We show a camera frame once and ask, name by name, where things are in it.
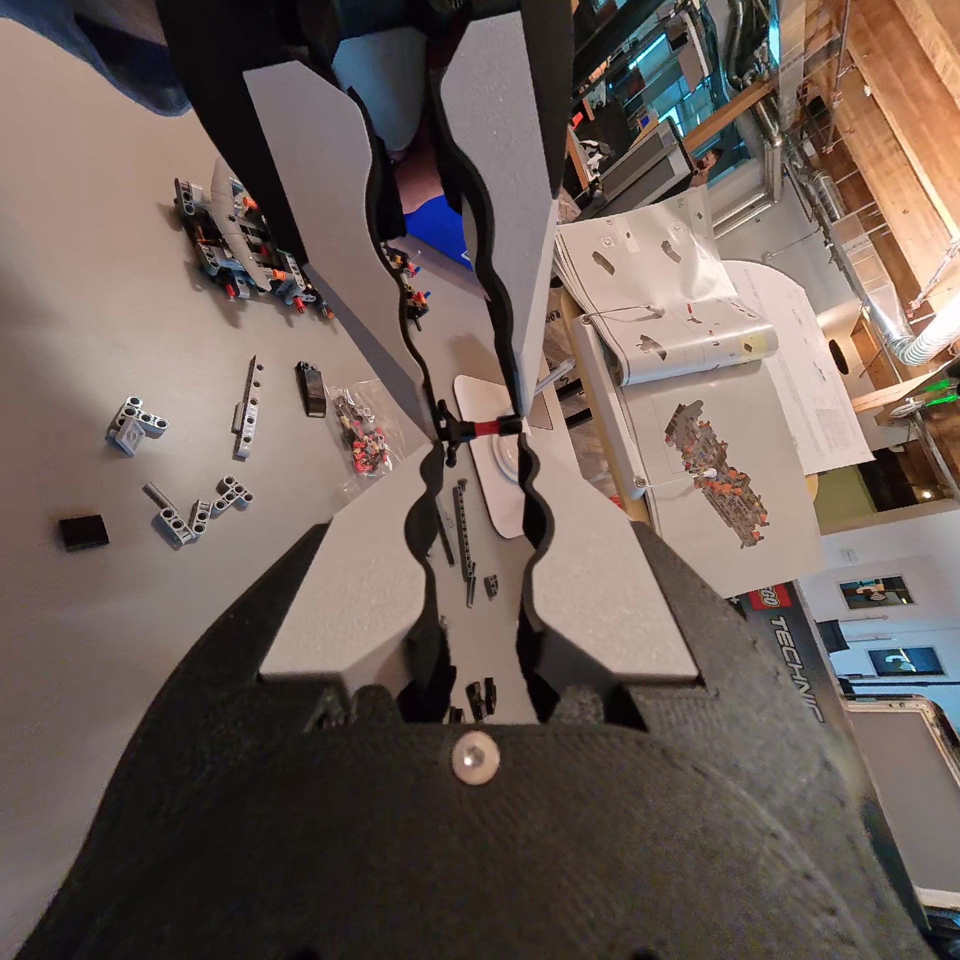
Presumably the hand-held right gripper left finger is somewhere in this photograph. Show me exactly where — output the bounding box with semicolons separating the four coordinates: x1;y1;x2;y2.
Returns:
258;441;445;725

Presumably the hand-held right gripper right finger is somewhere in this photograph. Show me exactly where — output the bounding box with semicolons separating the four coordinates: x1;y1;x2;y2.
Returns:
516;437;705;725

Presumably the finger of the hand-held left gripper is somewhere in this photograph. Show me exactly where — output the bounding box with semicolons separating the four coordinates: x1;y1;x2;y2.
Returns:
437;9;561;417
242;62;444;440

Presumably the person's left forearm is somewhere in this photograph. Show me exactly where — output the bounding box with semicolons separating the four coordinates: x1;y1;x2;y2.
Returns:
71;11;198;119

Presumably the partly built lego model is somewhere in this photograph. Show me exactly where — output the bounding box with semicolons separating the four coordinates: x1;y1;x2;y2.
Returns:
174;159;430;333

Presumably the long black lego beam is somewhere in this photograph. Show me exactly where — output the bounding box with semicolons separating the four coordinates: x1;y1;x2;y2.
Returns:
452;480;483;609

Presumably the clear bag of lego pieces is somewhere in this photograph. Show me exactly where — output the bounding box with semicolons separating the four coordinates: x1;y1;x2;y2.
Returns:
330;377;396;485

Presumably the light grey bent lego beam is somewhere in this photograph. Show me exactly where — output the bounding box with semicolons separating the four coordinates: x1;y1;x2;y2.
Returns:
157;498;215;546

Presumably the black sloped lego brick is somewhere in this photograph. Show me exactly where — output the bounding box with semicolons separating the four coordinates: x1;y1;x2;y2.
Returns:
296;360;331;419

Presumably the light grey lego brick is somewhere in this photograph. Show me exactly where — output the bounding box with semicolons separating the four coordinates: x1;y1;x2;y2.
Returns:
231;356;265;460

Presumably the black curved lego brick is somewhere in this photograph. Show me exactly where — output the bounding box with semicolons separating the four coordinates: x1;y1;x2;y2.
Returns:
60;516;111;554

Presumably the person's left hand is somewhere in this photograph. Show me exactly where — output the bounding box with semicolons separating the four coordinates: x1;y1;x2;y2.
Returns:
390;146;455;219

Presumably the blue storage bin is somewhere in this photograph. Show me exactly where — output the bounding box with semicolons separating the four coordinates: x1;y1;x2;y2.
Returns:
403;193;481;273

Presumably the grey flat panel device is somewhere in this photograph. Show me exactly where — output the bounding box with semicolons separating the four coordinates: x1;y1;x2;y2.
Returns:
600;120;695;213

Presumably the cluster of dark grey pieces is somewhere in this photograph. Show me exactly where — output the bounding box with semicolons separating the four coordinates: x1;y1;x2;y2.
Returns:
448;573;504;725

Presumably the white book stand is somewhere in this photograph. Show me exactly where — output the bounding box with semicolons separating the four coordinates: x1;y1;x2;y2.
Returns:
452;311;657;541

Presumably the open instruction booklet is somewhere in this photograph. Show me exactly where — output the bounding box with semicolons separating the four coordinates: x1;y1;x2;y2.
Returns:
553;187;879;601

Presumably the dark printed cardboard box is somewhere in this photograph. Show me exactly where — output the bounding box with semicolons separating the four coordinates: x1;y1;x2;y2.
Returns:
727;579;886;807

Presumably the framed screen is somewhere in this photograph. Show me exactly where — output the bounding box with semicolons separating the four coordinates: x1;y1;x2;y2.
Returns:
843;693;960;912

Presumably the silver ventilation duct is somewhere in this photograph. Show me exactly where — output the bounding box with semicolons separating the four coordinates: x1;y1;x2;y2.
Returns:
862;296;960;369

